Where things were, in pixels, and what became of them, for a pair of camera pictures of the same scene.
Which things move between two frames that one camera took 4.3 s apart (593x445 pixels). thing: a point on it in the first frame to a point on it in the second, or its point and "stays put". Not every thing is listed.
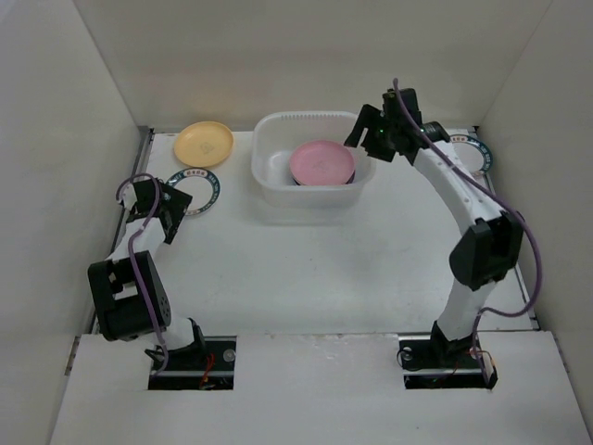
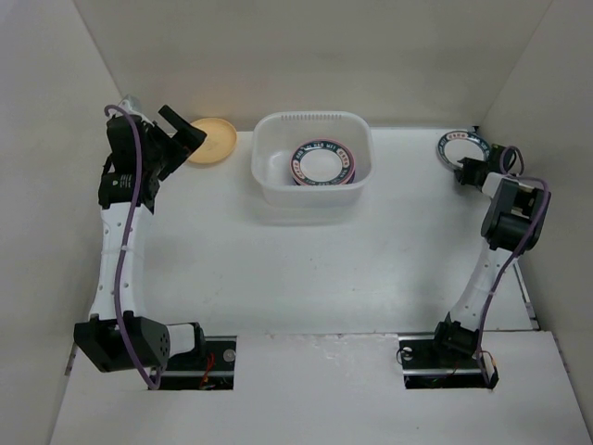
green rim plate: (473, 153) stays put
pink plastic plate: (321, 163) stays put
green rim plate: (198, 183) to (322, 161)
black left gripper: (180, 203) to (187, 139)
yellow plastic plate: (203, 144) stays put
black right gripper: (376, 140) to (475, 171)
